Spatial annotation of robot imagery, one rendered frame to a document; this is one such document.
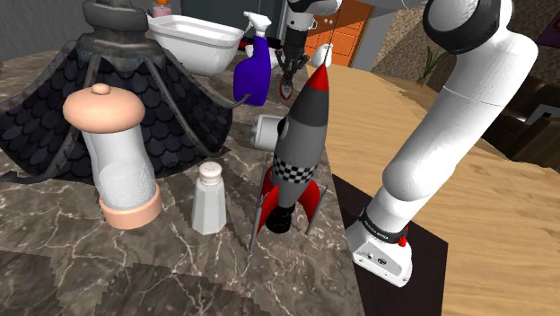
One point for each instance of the orange panelled door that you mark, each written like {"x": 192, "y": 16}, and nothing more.
{"x": 345, "y": 30}

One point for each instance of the white salt shaker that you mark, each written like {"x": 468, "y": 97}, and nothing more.
{"x": 208, "y": 201}

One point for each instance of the blue spray bottle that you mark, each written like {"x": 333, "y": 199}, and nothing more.
{"x": 253, "y": 76}

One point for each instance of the small red and white object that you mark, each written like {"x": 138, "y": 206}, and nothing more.
{"x": 286, "y": 92}

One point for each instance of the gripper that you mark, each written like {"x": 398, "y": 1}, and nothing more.
{"x": 297, "y": 41}

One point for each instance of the pink bottle with orange cap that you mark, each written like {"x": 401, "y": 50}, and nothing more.
{"x": 161, "y": 9}

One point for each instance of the grey and red toy rocket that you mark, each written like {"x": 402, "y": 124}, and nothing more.
{"x": 302, "y": 144}

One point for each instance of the dark scaled roof-shaped object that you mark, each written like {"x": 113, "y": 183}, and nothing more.
{"x": 131, "y": 109}

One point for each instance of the white cylinder object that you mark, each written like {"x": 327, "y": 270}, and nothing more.
{"x": 266, "y": 131}

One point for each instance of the green potted plant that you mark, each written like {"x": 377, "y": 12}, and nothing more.
{"x": 431, "y": 65}

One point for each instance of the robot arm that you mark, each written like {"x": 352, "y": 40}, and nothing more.
{"x": 463, "y": 109}

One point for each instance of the dark brown sofa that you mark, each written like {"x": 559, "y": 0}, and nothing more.
{"x": 533, "y": 140}

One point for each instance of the white basin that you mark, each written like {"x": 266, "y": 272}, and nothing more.
{"x": 197, "y": 43}

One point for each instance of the white rounded object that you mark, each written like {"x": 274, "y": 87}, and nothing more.
{"x": 323, "y": 54}

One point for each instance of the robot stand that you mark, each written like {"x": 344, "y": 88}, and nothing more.
{"x": 420, "y": 284}

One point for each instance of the peach and clear pepper grinder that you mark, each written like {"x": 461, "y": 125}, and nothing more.
{"x": 116, "y": 149}

